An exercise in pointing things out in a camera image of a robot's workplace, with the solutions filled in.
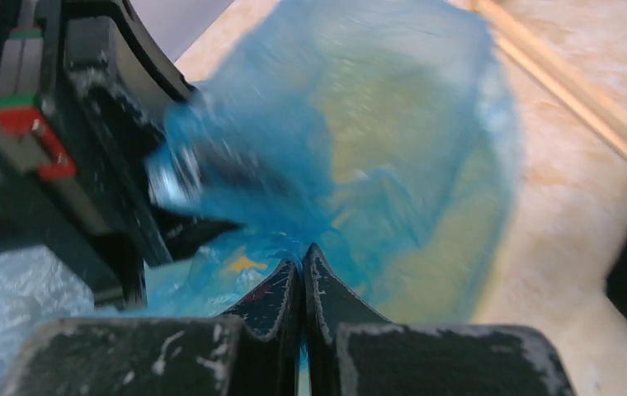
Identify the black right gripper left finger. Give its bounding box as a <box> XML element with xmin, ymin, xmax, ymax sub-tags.
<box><xmin>0</xmin><ymin>261</ymin><xmax>300</xmax><ymax>395</ymax></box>

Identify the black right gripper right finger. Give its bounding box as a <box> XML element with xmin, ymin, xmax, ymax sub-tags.
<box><xmin>303</xmin><ymin>245</ymin><xmax>573</xmax><ymax>395</ymax></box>

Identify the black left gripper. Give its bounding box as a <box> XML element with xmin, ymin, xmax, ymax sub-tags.
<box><xmin>0</xmin><ymin>1</ymin><xmax>239</xmax><ymax>309</ymax></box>

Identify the blue plastic trash bag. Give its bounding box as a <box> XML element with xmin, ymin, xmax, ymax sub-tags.
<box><xmin>0</xmin><ymin>1</ymin><xmax>520</xmax><ymax>395</ymax></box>

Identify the wooden drying rack frame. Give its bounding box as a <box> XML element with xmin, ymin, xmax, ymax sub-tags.
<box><xmin>469</xmin><ymin>1</ymin><xmax>627</xmax><ymax>160</ymax></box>

